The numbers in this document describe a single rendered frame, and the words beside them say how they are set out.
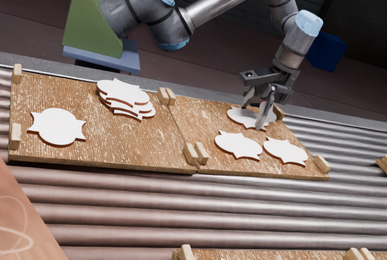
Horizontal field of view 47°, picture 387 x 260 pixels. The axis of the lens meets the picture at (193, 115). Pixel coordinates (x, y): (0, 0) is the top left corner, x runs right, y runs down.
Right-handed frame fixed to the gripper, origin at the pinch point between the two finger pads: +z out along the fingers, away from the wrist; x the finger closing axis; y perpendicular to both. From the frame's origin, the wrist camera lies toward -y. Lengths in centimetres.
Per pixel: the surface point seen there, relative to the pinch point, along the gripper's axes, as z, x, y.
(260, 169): 1.4, -24.5, -8.2
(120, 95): 1.2, -0.7, -41.3
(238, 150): 0.7, -18.1, -12.3
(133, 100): 1.0, -2.8, -38.2
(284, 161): -0.4, -21.2, 1.1
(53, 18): 96, 302, -9
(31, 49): 97, 228, -31
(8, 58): 8, 21, -67
